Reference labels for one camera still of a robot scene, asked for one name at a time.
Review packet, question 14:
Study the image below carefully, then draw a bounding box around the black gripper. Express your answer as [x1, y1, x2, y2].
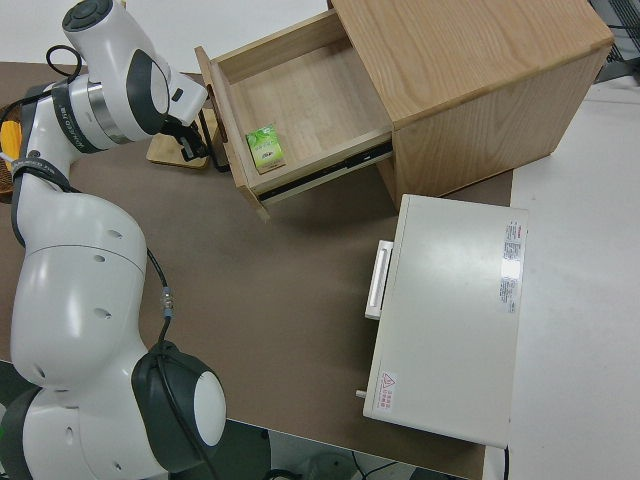
[160, 114, 209, 163]

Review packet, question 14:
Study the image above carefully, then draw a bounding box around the black metal drawer handle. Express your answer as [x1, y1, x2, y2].
[198, 107, 231, 174]

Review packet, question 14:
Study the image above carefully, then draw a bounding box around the light wooden drawer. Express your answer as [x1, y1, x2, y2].
[193, 9, 396, 222]

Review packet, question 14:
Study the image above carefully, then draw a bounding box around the wooden block stand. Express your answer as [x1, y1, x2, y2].
[145, 132, 211, 170]

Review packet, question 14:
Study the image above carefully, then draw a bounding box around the green tea packet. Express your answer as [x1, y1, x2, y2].
[244, 121, 287, 175]

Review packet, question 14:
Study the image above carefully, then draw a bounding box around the yellow corn cob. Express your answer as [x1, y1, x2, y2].
[0, 121, 24, 157]

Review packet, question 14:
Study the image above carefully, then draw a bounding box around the brown wicker basket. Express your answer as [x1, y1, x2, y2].
[0, 103, 24, 204]

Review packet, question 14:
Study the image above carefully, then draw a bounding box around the wooden cabinet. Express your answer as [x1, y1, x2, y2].
[327, 0, 615, 201]

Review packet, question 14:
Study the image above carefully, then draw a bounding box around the white toaster oven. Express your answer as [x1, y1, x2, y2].
[355, 193, 530, 449]

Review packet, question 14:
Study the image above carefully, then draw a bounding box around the black background equipment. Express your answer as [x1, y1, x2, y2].
[591, 0, 640, 85]

